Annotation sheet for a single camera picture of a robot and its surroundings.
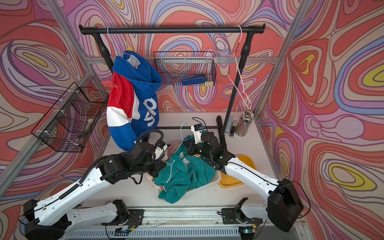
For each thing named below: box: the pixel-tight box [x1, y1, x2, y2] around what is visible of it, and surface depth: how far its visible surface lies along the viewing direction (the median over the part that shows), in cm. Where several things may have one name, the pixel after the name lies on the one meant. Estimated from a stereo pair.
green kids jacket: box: [153, 135, 216, 204], surface depth 74 cm
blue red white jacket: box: [106, 50, 162, 151], surface depth 61 cm
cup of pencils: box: [235, 110, 254, 137], surface depth 97 cm
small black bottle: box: [229, 119, 237, 137], surface depth 106 cm
